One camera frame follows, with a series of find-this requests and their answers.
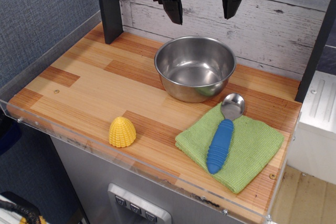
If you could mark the stainless steel bowl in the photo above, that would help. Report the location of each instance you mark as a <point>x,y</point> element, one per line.
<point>194,68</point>

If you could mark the green folded cloth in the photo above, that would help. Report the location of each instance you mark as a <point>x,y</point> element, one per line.
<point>253,145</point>

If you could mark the yellow toy corn piece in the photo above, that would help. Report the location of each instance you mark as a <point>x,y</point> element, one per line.
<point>122,132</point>

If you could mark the white aluminium ledge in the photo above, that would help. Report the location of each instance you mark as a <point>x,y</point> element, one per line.
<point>318,108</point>

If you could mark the clear acrylic table guard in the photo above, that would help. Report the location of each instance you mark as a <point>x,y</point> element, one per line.
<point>76,88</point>

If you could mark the silver cabinet with button panel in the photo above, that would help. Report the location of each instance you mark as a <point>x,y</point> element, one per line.
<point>91,176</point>

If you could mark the yellow object bottom left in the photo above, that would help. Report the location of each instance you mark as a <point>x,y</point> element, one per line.
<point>33,220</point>

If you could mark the blue handled metal spoon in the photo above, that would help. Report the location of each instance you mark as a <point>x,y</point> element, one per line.
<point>232,108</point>

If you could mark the dark vertical post right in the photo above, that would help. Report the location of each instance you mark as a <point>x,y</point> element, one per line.
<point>319,45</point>

